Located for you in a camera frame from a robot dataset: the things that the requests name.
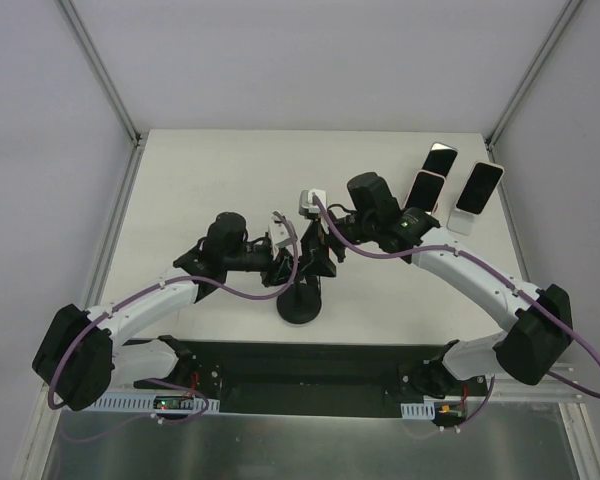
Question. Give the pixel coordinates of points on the right white cable duct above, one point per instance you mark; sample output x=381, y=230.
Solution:
x=424, y=411

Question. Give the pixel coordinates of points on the white phone stand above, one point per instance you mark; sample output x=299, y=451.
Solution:
x=461, y=222

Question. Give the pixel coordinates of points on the right aluminium table rail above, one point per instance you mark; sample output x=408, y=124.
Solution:
x=512, y=220

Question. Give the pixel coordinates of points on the pink-case phone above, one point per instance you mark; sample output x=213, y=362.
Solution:
x=425, y=191
x=479, y=187

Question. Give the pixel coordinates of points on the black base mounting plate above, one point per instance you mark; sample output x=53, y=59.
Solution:
x=367, y=381

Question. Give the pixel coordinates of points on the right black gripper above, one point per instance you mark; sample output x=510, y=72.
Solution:
x=321, y=248

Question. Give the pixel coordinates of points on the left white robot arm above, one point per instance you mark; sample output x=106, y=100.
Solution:
x=87, y=351

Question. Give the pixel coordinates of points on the left aluminium frame post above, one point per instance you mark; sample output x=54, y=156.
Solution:
x=80, y=32

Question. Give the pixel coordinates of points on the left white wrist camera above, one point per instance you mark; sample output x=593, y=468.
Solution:
x=281, y=233

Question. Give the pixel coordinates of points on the aluminium frame post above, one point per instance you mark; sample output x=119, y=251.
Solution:
x=80, y=32
x=543, y=54

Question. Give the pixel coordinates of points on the left white cable duct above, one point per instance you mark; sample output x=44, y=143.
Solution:
x=153, y=403

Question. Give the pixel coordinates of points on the white cable duct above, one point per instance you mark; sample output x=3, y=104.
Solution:
x=424, y=411
x=153, y=403

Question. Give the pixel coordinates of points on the right pink-case phone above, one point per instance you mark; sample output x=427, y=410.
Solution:
x=479, y=187

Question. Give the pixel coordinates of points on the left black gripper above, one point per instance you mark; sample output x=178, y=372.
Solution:
x=279, y=269

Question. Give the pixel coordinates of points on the right aluminium frame post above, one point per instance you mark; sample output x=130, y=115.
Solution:
x=543, y=54

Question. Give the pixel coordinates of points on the black round-base phone stand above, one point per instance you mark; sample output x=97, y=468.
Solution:
x=301, y=303

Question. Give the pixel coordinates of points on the rear silver-edged phone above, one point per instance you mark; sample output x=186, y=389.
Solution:
x=440, y=159

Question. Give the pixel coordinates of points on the pink-case phone front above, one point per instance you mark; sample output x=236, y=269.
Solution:
x=425, y=191

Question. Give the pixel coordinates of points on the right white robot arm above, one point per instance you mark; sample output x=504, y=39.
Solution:
x=533, y=322

